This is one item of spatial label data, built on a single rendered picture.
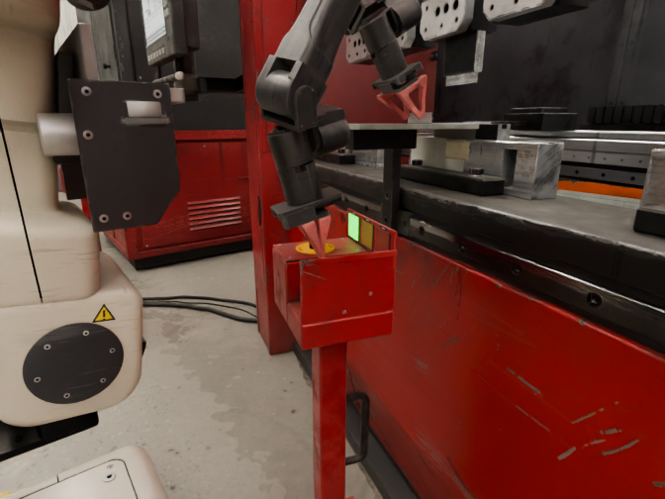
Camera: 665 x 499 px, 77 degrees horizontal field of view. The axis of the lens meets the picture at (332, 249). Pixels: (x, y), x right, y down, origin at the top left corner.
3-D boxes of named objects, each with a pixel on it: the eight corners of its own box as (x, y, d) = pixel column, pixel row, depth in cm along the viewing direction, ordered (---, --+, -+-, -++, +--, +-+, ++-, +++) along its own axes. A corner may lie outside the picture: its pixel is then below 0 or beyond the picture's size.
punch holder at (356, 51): (345, 63, 128) (346, 3, 124) (370, 65, 131) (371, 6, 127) (367, 56, 115) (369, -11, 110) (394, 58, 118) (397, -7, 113)
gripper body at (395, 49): (397, 76, 89) (382, 43, 85) (425, 69, 80) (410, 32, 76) (373, 92, 87) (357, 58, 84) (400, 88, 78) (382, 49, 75)
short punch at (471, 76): (442, 86, 93) (445, 39, 90) (449, 86, 93) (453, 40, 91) (472, 82, 84) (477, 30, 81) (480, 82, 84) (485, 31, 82)
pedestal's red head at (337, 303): (274, 302, 83) (270, 213, 78) (348, 291, 88) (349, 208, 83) (302, 351, 65) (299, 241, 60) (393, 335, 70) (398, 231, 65)
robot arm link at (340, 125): (253, 77, 57) (296, 88, 52) (315, 63, 63) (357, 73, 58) (262, 159, 64) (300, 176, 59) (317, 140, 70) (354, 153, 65)
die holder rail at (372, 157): (318, 155, 164) (317, 131, 161) (332, 155, 166) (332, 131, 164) (378, 168, 120) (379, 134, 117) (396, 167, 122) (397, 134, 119)
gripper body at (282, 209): (345, 204, 62) (333, 154, 60) (282, 226, 60) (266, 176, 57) (331, 197, 68) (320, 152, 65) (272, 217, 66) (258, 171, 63)
